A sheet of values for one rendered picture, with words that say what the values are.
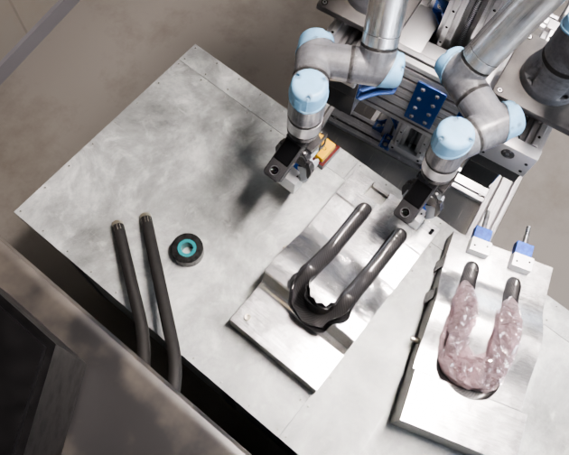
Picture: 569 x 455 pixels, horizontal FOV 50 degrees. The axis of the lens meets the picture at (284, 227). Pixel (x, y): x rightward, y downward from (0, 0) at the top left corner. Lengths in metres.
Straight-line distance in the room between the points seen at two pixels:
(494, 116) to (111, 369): 1.08
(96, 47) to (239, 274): 1.68
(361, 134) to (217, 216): 0.96
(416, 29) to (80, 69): 1.62
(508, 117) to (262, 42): 1.80
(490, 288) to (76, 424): 1.38
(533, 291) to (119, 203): 1.07
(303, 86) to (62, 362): 0.98
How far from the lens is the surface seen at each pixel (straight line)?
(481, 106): 1.28
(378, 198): 1.59
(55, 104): 2.85
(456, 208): 2.38
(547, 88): 1.61
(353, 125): 2.43
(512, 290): 1.62
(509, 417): 1.49
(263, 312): 1.46
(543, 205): 2.77
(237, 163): 1.67
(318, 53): 1.26
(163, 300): 1.46
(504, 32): 1.25
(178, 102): 1.78
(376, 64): 1.27
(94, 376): 0.29
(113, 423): 0.29
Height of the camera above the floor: 2.28
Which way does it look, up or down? 68 degrees down
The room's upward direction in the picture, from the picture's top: 7 degrees clockwise
